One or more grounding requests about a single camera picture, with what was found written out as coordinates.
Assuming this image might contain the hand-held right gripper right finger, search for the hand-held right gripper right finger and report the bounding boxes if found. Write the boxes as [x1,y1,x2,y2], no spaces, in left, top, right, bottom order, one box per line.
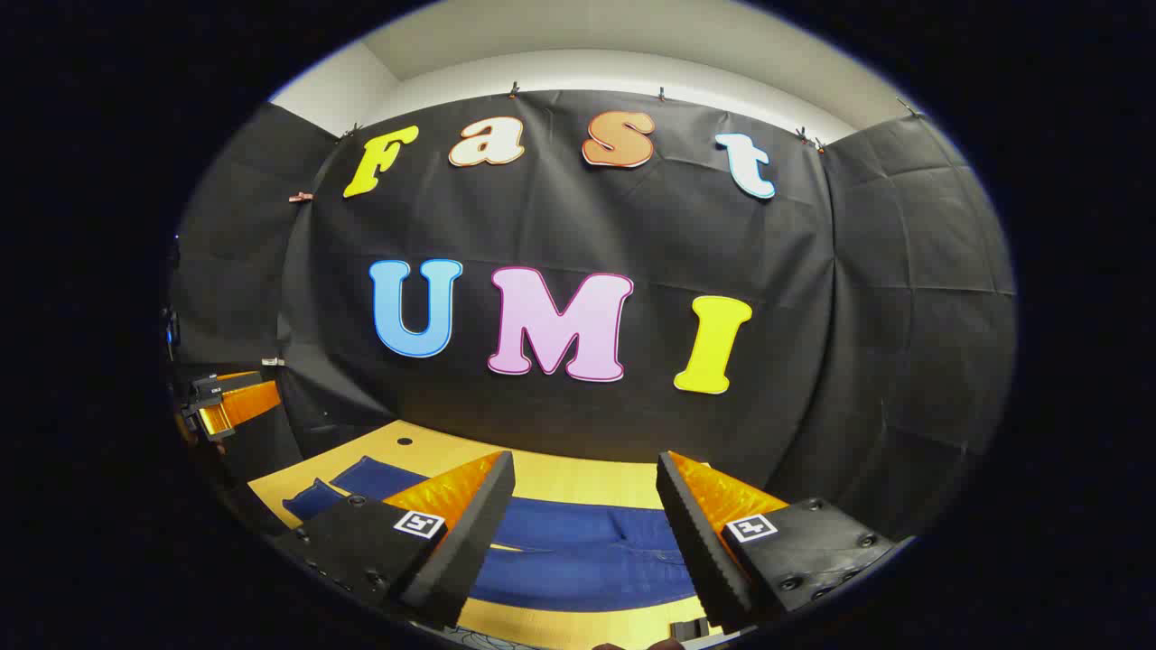
[656,450,897,633]

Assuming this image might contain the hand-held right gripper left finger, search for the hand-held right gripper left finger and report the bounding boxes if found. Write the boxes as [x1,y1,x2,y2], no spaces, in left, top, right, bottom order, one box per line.
[269,450,517,631]

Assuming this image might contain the blue denim jeans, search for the blue denim jeans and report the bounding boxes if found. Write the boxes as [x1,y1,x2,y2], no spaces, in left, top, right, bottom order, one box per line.
[282,456,698,615]

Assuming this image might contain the black backdrop cloth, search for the black backdrop cloth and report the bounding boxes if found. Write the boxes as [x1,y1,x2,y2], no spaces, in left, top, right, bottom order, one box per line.
[167,88,1017,543]

